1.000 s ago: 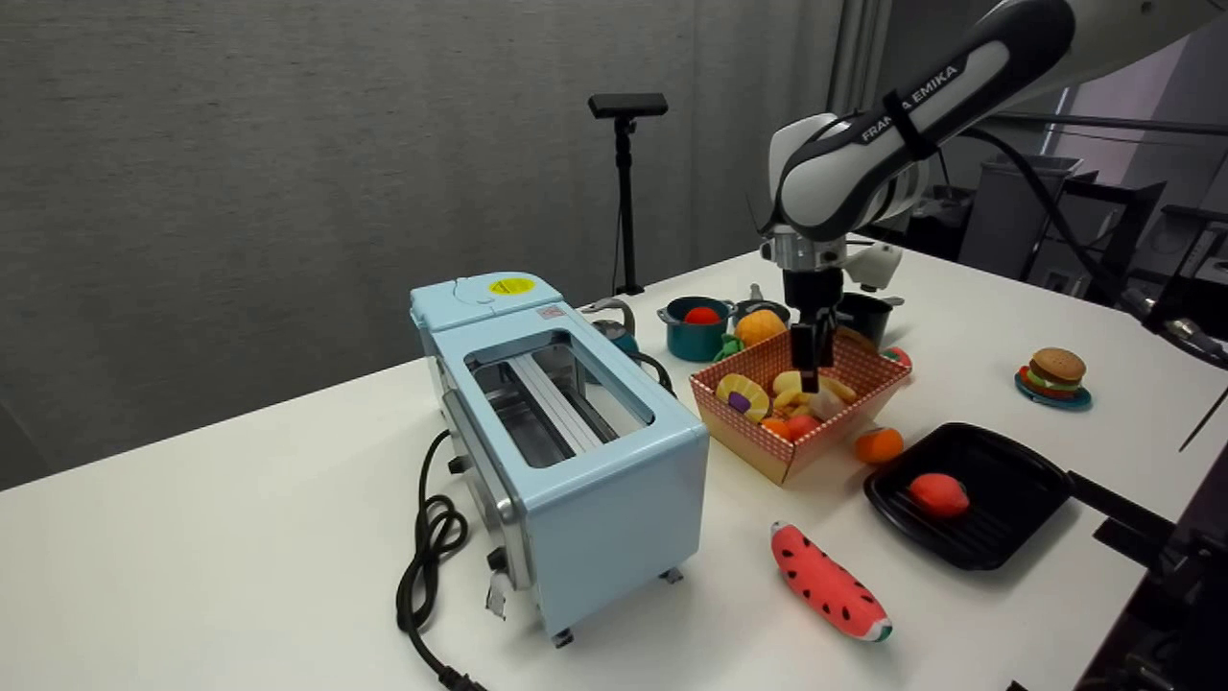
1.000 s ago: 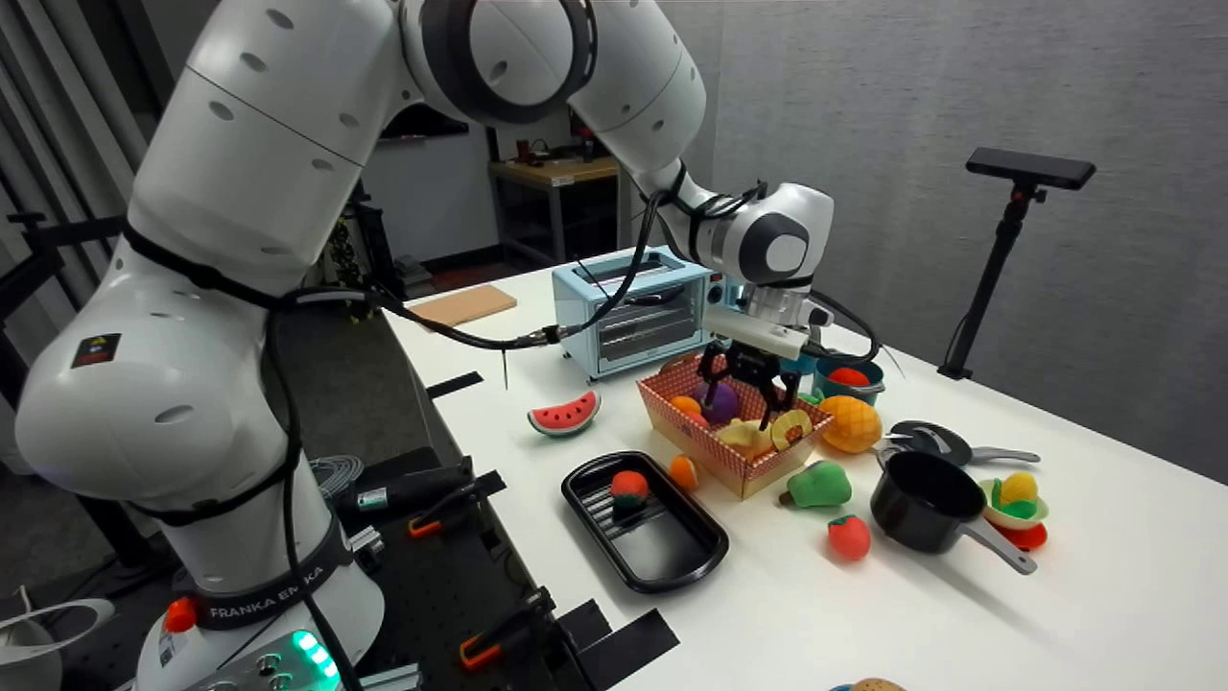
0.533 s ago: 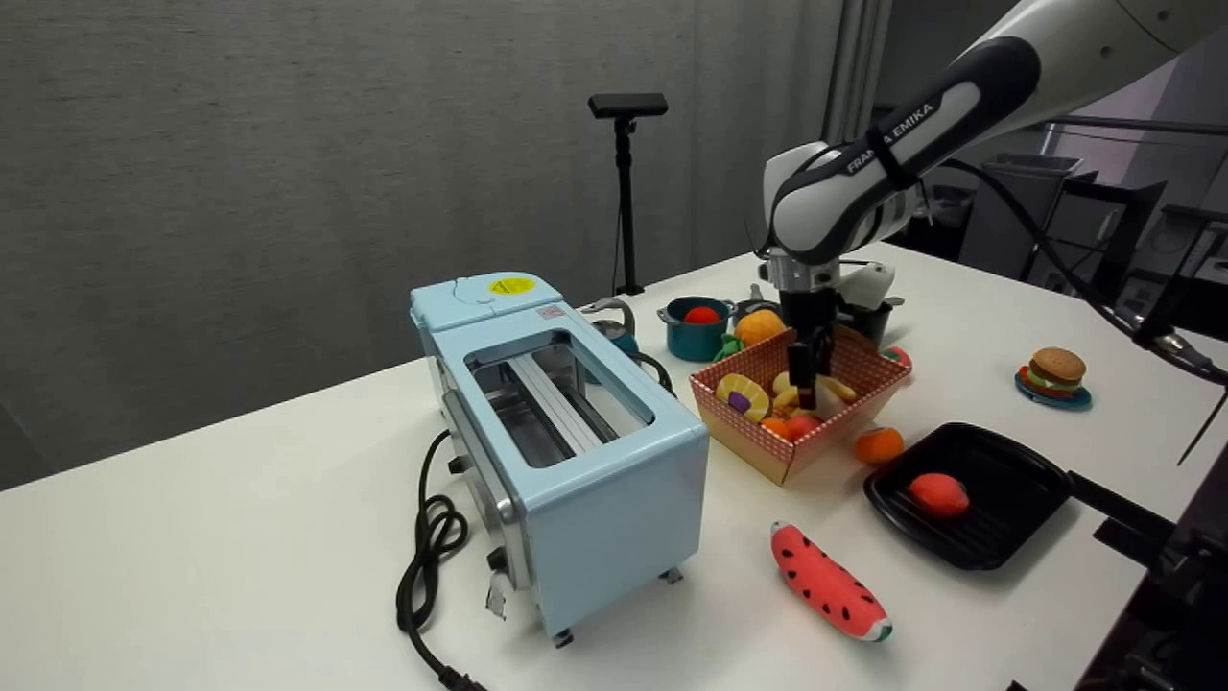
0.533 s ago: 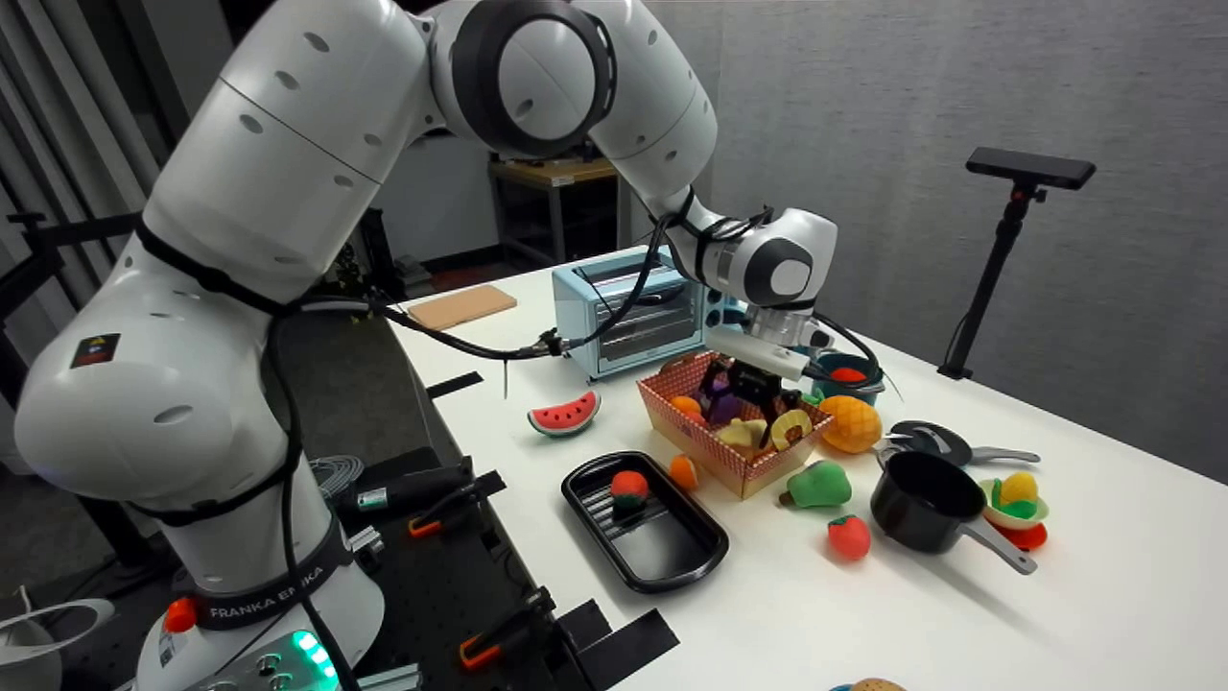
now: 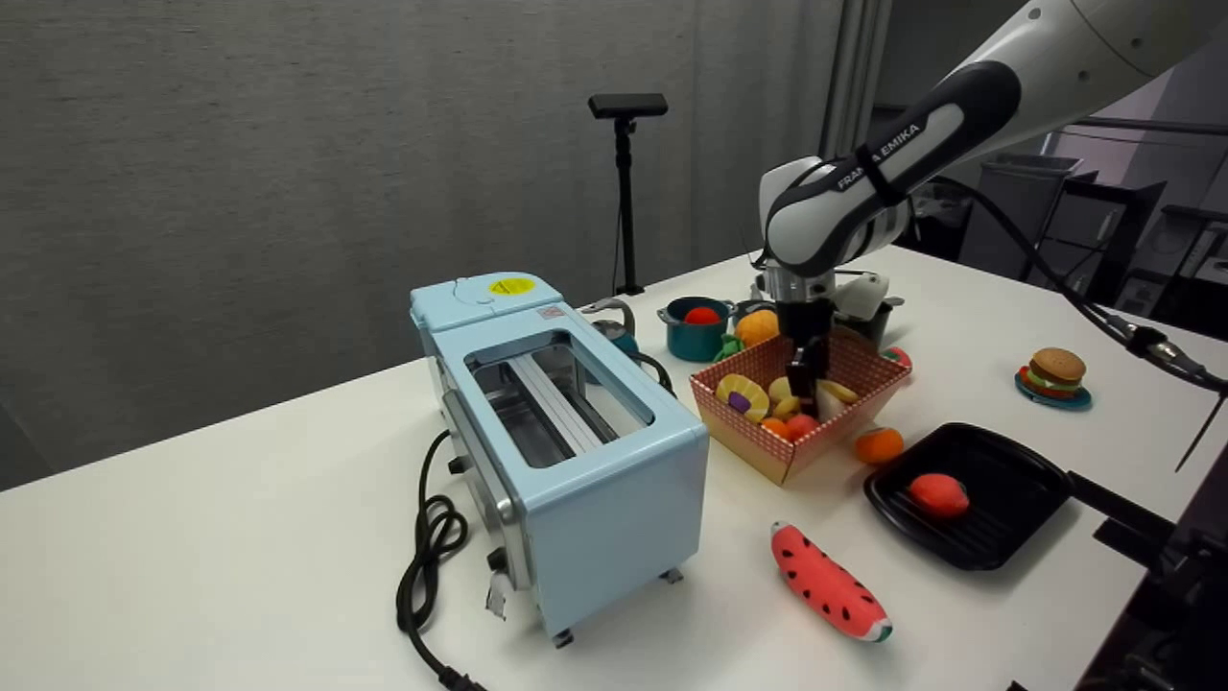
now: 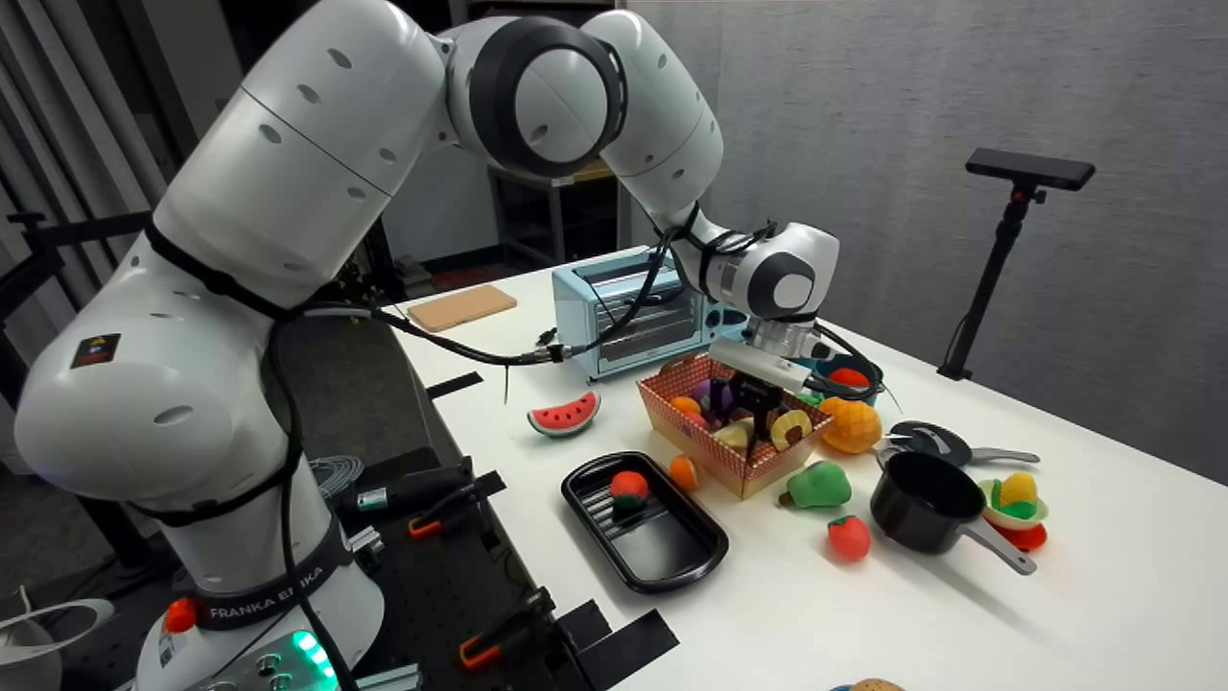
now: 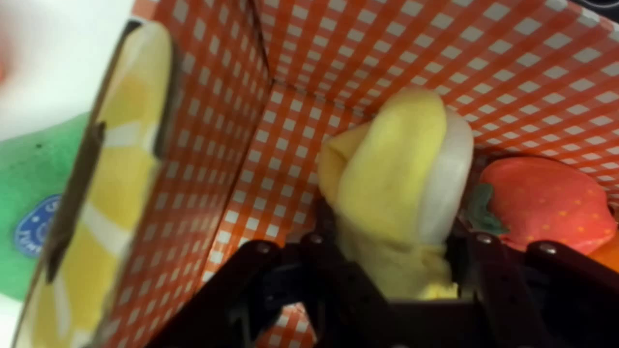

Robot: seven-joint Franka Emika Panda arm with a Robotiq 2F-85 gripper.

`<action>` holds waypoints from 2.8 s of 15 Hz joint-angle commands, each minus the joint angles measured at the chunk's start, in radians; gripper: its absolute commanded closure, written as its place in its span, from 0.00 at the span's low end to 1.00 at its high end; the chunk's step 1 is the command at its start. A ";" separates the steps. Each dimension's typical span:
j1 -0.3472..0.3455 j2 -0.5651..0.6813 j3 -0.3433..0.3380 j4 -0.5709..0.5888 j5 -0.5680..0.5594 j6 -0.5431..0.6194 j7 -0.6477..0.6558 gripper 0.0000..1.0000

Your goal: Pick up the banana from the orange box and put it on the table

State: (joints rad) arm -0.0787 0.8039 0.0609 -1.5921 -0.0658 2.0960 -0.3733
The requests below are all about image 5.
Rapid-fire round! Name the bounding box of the toy burger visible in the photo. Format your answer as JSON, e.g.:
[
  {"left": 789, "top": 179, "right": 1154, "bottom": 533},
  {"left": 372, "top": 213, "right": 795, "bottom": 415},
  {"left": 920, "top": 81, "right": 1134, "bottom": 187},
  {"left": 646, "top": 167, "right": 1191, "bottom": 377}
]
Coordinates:
[{"left": 1021, "top": 345, "right": 1091, "bottom": 405}]

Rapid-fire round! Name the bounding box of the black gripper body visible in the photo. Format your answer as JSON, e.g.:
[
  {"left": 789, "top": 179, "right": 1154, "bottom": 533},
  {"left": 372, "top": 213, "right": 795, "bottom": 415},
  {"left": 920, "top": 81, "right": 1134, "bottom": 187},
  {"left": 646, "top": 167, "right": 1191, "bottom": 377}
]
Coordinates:
[{"left": 772, "top": 261, "right": 839, "bottom": 345}]

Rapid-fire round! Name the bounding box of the light blue toaster oven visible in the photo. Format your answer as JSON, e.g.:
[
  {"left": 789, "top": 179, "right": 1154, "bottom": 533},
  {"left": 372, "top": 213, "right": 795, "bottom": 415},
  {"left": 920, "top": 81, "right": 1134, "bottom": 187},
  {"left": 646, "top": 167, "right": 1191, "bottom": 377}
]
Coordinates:
[{"left": 407, "top": 269, "right": 711, "bottom": 643}]

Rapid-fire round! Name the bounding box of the black toaster power cord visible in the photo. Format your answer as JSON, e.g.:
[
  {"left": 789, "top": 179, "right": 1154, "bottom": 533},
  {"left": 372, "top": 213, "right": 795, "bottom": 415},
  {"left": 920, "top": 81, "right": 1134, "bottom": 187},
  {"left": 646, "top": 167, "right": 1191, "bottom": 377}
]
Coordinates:
[{"left": 393, "top": 425, "right": 490, "bottom": 691}]

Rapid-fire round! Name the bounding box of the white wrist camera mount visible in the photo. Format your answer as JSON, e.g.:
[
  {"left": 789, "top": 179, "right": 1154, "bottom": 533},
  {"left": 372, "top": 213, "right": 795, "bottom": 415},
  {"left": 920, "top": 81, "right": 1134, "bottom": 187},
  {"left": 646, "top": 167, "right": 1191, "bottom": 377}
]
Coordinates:
[{"left": 829, "top": 266, "right": 907, "bottom": 325}]

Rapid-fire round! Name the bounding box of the red toy tomato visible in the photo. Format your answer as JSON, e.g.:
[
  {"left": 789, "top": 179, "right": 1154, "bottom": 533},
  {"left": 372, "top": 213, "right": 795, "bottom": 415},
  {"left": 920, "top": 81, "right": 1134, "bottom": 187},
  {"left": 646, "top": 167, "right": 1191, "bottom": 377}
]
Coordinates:
[{"left": 907, "top": 470, "right": 976, "bottom": 522}]

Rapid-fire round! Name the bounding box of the teal toy plate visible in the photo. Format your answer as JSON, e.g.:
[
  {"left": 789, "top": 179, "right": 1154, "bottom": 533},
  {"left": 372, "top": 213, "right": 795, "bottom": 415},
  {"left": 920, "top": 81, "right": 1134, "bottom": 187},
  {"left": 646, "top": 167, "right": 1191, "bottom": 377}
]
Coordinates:
[{"left": 1012, "top": 368, "right": 1096, "bottom": 415}]

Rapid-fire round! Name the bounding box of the teal toy pot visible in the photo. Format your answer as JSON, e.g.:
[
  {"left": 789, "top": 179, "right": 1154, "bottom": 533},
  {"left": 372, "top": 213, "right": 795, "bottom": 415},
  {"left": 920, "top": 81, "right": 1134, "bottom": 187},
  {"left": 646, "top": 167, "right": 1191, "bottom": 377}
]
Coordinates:
[{"left": 655, "top": 293, "right": 743, "bottom": 365}]

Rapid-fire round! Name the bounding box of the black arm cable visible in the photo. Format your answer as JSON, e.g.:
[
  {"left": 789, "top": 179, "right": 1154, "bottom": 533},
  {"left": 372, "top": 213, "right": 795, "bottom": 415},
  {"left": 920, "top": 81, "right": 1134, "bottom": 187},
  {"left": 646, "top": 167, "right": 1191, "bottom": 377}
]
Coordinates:
[{"left": 940, "top": 174, "right": 1228, "bottom": 475}]

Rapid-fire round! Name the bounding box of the yellow toy banana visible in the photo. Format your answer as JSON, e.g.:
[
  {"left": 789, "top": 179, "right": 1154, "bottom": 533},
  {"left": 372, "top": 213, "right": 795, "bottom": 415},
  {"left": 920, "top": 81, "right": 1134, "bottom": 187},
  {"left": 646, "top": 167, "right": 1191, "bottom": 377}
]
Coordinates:
[{"left": 765, "top": 371, "right": 862, "bottom": 423}]

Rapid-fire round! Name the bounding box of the toy watermelon slice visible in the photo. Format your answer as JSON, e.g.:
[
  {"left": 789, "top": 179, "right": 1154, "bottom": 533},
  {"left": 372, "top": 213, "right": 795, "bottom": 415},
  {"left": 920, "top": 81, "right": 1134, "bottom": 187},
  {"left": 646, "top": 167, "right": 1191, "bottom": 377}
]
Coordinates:
[{"left": 766, "top": 520, "right": 897, "bottom": 644}]

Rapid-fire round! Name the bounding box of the blue toy kettle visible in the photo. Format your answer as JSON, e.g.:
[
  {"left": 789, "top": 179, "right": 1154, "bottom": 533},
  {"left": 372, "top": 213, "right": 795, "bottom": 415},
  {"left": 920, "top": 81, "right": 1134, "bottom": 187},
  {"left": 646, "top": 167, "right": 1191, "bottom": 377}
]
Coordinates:
[{"left": 582, "top": 297, "right": 674, "bottom": 393}]

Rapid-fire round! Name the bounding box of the black grill tray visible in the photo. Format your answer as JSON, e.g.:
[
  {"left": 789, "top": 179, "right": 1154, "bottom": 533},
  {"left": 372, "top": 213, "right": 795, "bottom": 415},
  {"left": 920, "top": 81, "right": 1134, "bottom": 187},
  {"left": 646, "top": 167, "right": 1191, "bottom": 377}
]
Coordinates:
[{"left": 861, "top": 419, "right": 1079, "bottom": 575}]

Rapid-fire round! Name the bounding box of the black stand pole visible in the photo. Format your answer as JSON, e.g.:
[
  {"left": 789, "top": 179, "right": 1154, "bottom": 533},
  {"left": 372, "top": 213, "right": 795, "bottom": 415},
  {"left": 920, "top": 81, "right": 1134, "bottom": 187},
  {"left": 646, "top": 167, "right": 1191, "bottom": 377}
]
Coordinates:
[{"left": 582, "top": 89, "right": 673, "bottom": 298}]

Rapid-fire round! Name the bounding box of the small orange toy fruit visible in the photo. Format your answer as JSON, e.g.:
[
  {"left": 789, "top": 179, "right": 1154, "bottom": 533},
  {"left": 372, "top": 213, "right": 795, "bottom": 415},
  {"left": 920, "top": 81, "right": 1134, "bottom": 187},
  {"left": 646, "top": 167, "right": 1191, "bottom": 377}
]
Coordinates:
[
  {"left": 852, "top": 423, "right": 908, "bottom": 470},
  {"left": 759, "top": 409, "right": 827, "bottom": 444}
]

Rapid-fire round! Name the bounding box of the red tray with toy food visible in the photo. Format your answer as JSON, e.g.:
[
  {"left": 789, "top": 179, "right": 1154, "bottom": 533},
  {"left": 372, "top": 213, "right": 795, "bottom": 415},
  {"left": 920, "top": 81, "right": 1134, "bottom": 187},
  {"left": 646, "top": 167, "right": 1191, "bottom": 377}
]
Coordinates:
[{"left": 688, "top": 321, "right": 916, "bottom": 487}]

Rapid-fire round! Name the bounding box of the yellow toy pineapple slice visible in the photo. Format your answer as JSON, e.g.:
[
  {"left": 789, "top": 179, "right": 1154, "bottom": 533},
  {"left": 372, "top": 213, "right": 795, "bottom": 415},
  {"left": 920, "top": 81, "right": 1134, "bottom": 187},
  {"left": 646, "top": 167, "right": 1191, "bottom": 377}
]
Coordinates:
[{"left": 713, "top": 368, "right": 774, "bottom": 425}]

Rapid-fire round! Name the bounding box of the black saucepan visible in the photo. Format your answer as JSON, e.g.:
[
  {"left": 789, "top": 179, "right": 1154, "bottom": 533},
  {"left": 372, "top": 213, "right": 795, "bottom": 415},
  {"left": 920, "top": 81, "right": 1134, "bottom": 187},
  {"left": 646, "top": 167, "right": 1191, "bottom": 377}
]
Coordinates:
[{"left": 829, "top": 304, "right": 908, "bottom": 352}]

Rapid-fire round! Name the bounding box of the large orange toy fruit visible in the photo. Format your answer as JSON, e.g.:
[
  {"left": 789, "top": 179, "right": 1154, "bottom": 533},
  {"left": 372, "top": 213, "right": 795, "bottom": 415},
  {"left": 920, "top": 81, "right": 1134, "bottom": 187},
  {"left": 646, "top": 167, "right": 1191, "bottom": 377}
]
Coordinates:
[{"left": 734, "top": 307, "right": 786, "bottom": 352}]

